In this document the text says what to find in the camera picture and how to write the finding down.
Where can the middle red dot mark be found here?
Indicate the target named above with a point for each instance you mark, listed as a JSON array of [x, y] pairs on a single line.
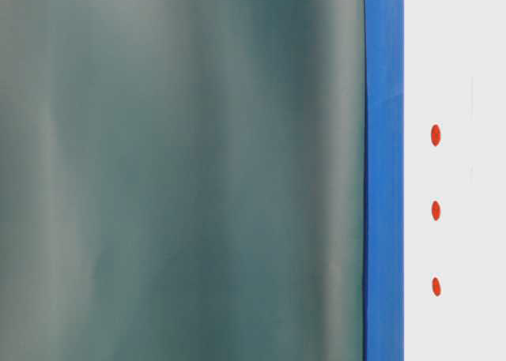
[[435, 210]]

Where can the red dot mark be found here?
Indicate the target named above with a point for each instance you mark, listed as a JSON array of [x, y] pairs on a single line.
[[435, 135], [436, 287], [435, 210]]

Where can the upper red dot mark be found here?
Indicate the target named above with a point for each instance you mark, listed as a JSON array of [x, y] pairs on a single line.
[[435, 135]]

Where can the lower red dot mark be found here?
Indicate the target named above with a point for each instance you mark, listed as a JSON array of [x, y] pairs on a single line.
[[436, 287]]

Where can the green backdrop curtain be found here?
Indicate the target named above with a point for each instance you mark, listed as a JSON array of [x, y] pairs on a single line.
[[182, 179]]

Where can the blue mat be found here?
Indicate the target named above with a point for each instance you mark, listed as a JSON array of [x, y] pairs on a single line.
[[383, 203]]

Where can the white paper sheet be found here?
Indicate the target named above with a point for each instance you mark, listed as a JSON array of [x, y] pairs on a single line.
[[454, 76]]

